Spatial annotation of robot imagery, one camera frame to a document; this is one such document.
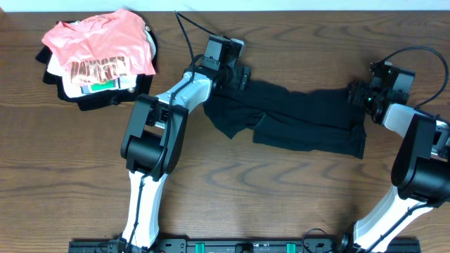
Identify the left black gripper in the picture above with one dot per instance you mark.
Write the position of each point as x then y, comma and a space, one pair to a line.
239, 76

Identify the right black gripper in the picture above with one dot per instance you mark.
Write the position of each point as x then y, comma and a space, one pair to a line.
356, 93

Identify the black garment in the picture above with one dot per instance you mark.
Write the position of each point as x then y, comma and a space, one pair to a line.
319, 120

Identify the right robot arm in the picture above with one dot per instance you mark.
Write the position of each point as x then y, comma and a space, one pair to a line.
420, 172

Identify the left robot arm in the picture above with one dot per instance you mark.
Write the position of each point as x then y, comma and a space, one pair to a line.
155, 134

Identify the white folded t-shirt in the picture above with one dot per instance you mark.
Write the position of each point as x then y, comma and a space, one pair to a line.
125, 82

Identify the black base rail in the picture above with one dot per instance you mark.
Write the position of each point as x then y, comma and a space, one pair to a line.
180, 245

